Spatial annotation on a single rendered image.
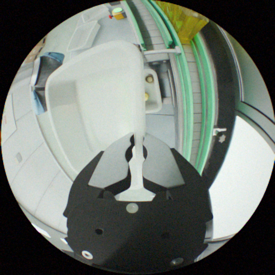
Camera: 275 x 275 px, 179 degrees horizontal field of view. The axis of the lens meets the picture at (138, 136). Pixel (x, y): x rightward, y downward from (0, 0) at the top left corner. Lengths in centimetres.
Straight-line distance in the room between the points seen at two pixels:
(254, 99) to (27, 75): 60
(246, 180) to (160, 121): 47
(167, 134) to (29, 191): 380
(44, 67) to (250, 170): 65
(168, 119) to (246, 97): 39
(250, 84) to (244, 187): 27
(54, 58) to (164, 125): 58
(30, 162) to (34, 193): 102
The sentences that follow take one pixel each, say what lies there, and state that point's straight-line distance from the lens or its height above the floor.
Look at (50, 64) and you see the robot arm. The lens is 39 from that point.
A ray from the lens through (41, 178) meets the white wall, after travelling 372.
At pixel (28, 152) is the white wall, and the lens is 352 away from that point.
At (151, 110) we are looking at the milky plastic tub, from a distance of 39.
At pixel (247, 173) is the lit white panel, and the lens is 32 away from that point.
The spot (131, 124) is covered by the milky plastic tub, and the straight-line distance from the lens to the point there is 18.
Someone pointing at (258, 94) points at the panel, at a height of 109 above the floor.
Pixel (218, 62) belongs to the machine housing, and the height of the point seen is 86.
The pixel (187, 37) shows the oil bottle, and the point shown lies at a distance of 35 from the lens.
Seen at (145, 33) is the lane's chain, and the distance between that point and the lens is 40.
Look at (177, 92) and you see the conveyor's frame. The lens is 35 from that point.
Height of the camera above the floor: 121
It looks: 58 degrees down
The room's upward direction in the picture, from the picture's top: 162 degrees counter-clockwise
